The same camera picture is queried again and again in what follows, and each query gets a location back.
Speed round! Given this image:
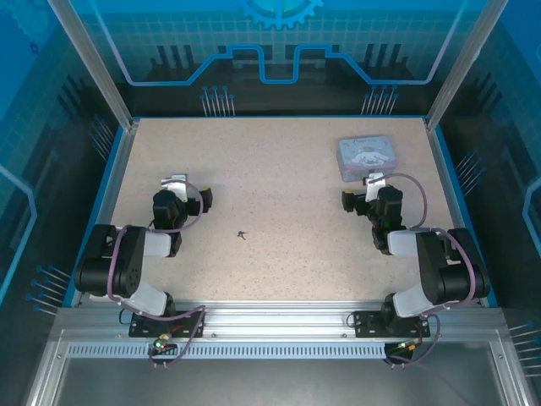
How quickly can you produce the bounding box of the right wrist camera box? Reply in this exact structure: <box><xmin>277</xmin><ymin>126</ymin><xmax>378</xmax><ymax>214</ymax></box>
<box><xmin>363</xmin><ymin>171</ymin><xmax>388</xmax><ymax>202</ymax></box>

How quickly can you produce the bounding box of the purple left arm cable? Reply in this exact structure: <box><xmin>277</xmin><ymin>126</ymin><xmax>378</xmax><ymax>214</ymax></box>
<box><xmin>105</xmin><ymin>179</ymin><xmax>208</xmax><ymax>370</ymax></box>

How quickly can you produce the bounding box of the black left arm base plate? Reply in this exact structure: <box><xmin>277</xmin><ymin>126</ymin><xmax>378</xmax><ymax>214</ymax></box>
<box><xmin>128</xmin><ymin>310</ymin><xmax>206</xmax><ymax>339</ymax></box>

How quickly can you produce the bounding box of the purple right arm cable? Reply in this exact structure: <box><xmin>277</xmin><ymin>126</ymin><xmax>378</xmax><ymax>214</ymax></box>
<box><xmin>367</xmin><ymin>172</ymin><xmax>477</xmax><ymax>370</ymax></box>

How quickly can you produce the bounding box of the blue table edge trim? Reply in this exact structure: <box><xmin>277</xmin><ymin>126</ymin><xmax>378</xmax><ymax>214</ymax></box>
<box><xmin>62</xmin><ymin>124</ymin><xmax>128</xmax><ymax>308</ymax></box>
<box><xmin>434</xmin><ymin>124</ymin><xmax>500</xmax><ymax>308</ymax></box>

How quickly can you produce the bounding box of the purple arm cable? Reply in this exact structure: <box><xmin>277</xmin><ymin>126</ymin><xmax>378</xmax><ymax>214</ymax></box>
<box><xmin>367</xmin><ymin>172</ymin><xmax>477</xmax><ymax>370</ymax></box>
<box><xmin>105</xmin><ymin>179</ymin><xmax>208</xmax><ymax>370</ymax></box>

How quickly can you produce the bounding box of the slotted grey cable duct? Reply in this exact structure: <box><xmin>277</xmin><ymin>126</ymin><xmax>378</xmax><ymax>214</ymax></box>
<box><xmin>66</xmin><ymin>342</ymin><xmax>392</xmax><ymax>361</ymax></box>

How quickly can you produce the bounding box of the aluminium frame post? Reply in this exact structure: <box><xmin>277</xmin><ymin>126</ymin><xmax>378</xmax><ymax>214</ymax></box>
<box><xmin>424</xmin><ymin>0</ymin><xmax>515</xmax><ymax>131</ymax></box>
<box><xmin>46</xmin><ymin>0</ymin><xmax>141</xmax><ymax>130</ymax></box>

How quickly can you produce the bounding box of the light blue cartoon tin box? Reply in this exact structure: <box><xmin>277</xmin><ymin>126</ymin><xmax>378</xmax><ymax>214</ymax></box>
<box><xmin>337</xmin><ymin>135</ymin><xmax>402</xmax><ymax>184</ymax></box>

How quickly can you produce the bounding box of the aluminium mounting rail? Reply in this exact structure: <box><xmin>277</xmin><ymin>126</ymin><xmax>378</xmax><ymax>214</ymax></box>
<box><xmin>54</xmin><ymin>299</ymin><xmax>508</xmax><ymax>342</ymax></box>

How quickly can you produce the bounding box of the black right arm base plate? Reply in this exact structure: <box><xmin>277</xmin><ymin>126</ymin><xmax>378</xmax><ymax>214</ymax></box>
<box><xmin>352</xmin><ymin>310</ymin><xmax>432</xmax><ymax>339</ymax></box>

